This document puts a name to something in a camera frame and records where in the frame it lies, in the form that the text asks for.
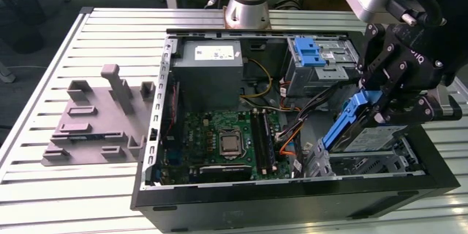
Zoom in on hard disk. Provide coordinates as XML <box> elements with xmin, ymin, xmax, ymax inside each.
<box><xmin>324</xmin><ymin>91</ymin><xmax>409</xmax><ymax>154</ymax></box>

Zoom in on black wire bundle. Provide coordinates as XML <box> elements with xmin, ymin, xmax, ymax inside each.
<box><xmin>276</xmin><ymin>76</ymin><xmax>361</xmax><ymax>141</ymax></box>

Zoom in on grey parts rack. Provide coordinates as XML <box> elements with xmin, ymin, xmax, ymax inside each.
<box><xmin>41</xmin><ymin>64</ymin><xmax>156</xmax><ymax>168</ymax></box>

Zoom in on black graphics card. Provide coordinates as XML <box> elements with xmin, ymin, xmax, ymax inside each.
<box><xmin>188</xmin><ymin>163</ymin><xmax>253</xmax><ymax>183</ymax></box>

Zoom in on silver metal drive cage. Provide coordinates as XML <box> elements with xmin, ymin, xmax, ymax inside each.
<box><xmin>284</xmin><ymin>36</ymin><xmax>367</xmax><ymax>99</ymax></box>

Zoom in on green motherboard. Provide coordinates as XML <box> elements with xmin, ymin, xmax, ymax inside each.
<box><xmin>160</xmin><ymin>109</ymin><xmax>293</xmax><ymax>185</ymax></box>

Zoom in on metal disk bay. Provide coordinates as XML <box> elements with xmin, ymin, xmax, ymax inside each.
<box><xmin>307</xmin><ymin>135</ymin><xmax>417</xmax><ymax>177</ymax></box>

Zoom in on silver CPU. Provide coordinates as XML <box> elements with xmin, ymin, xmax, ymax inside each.
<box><xmin>221</xmin><ymin>136</ymin><xmax>239</xmax><ymax>155</ymax></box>

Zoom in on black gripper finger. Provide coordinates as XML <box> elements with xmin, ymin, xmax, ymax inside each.
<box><xmin>360</xmin><ymin>23</ymin><xmax>407</xmax><ymax>122</ymax></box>
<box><xmin>380</xmin><ymin>94</ymin><xmax>436</xmax><ymax>124</ymax></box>

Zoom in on grey power supply unit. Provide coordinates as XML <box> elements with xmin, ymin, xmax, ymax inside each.
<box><xmin>171</xmin><ymin>39</ymin><xmax>245</xmax><ymax>111</ymax></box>

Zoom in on grey metal stand foot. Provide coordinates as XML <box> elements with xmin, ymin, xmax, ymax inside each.
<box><xmin>0</xmin><ymin>61</ymin><xmax>17</xmax><ymax>83</ymax></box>

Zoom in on black RAM slot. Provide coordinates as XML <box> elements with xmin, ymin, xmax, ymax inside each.
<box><xmin>251</xmin><ymin>109</ymin><xmax>267</xmax><ymax>175</ymax></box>
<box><xmin>255</xmin><ymin>109</ymin><xmax>271</xmax><ymax>175</ymax></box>
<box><xmin>260</xmin><ymin>109</ymin><xmax>276</xmax><ymax>173</ymax></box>

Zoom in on yellow wire bundle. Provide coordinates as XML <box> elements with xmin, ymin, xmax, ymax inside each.
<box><xmin>240</xmin><ymin>58</ymin><xmax>273</xmax><ymax>99</ymax></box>

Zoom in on black PC case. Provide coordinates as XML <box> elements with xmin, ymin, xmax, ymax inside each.
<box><xmin>131</xmin><ymin>27</ymin><xmax>461</xmax><ymax>233</ymax></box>

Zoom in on orange red wire bundle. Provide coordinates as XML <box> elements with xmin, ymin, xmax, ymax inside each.
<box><xmin>277</xmin><ymin>124</ymin><xmax>305</xmax><ymax>158</ymax></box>

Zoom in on black CPU socket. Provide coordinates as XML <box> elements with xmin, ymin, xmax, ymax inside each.
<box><xmin>217</xmin><ymin>128</ymin><xmax>245</xmax><ymax>161</ymax></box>

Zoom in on blue plastic drive latch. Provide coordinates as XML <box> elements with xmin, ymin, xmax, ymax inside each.
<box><xmin>293</xmin><ymin>37</ymin><xmax>328</xmax><ymax>67</ymax></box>

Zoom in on red orange drive wires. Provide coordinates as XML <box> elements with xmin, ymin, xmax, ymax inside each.
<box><xmin>277</xmin><ymin>79</ymin><xmax>296</xmax><ymax>110</ymax></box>

